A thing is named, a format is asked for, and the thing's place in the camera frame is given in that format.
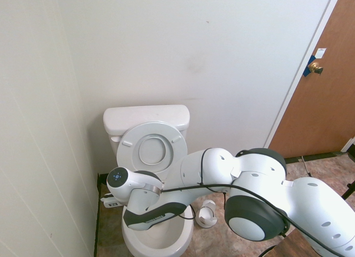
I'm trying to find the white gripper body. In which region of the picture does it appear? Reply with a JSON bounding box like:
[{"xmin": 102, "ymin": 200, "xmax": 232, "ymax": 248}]
[{"xmin": 102, "ymin": 196, "xmax": 124, "ymax": 209}]

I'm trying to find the white toilet bowl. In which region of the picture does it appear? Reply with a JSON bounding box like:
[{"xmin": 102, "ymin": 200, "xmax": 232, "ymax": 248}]
[{"xmin": 121, "ymin": 203, "xmax": 194, "ymax": 257}]

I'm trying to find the white toilet seat cover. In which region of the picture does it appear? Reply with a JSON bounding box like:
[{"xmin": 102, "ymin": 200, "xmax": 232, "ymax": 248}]
[{"xmin": 138, "ymin": 136, "xmax": 167, "ymax": 166}]

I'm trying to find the white toilet tank lid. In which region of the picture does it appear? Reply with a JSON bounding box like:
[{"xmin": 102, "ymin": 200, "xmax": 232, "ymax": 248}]
[{"xmin": 103, "ymin": 104, "xmax": 191, "ymax": 137}]

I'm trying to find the white toilet brush holder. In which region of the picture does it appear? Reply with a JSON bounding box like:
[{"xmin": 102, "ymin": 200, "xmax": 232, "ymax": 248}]
[{"xmin": 197, "ymin": 200, "xmax": 218, "ymax": 228}]

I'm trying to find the black door threshold strip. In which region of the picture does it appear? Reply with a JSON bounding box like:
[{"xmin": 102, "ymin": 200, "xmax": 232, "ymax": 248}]
[{"xmin": 283, "ymin": 150, "xmax": 355, "ymax": 165}]

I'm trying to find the blue tape strip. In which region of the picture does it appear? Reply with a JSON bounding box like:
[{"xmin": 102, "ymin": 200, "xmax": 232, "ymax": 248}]
[{"xmin": 302, "ymin": 54, "xmax": 318, "ymax": 78}]

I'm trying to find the brown wooden door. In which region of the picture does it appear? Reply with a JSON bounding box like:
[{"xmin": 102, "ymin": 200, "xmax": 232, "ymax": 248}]
[{"xmin": 268, "ymin": 0, "xmax": 355, "ymax": 159}]

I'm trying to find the brass door knob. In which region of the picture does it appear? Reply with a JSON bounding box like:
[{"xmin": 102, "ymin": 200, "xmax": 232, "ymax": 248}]
[{"xmin": 308, "ymin": 62, "xmax": 325, "ymax": 75}]

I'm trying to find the black power cable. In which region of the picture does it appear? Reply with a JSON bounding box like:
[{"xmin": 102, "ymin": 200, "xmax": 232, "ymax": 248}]
[{"xmin": 257, "ymin": 243, "xmax": 278, "ymax": 257}]

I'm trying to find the white floor cable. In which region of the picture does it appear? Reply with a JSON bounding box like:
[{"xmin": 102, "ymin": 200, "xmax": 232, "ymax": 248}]
[{"xmin": 300, "ymin": 155, "xmax": 313, "ymax": 178}]

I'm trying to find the white door frame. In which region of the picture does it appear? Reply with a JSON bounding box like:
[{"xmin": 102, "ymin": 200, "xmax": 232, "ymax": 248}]
[{"xmin": 262, "ymin": 0, "xmax": 345, "ymax": 150}]

